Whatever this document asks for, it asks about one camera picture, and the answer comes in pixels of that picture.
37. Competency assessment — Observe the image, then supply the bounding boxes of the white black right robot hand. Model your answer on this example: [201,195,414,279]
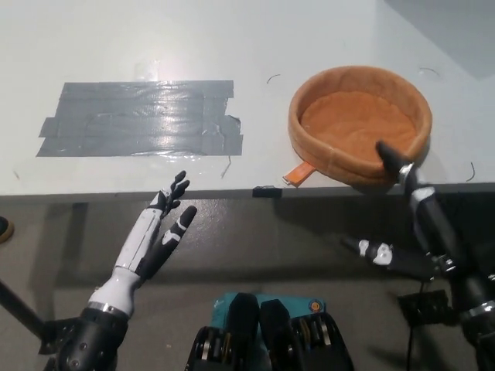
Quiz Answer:
[340,141,495,318]

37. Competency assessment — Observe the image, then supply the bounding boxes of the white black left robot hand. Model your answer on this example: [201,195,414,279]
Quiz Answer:
[87,170,198,315]

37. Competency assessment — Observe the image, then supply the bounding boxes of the black floor foot plate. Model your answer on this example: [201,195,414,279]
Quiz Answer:
[397,289,461,325]

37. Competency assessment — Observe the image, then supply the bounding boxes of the orange soft plush plate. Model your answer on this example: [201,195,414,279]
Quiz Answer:
[282,66,433,192]

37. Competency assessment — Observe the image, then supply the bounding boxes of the black robot torso blocks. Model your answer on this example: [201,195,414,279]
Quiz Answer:
[184,292,355,371]

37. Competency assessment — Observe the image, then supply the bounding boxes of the black stand pole with base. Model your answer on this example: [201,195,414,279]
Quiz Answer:
[0,277,80,355]

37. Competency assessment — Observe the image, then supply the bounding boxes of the dark round shoe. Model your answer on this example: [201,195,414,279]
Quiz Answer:
[0,216,15,244]

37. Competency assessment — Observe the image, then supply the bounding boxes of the small black tape piece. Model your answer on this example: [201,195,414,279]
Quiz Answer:
[251,185,283,198]

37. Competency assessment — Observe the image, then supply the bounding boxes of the teal box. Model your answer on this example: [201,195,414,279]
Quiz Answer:
[211,292,328,337]

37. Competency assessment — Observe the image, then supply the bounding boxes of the black cable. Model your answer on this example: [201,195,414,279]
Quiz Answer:
[405,281,426,371]

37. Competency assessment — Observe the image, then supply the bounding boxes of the grey duct tape patch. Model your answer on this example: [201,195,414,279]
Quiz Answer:
[36,80,244,158]

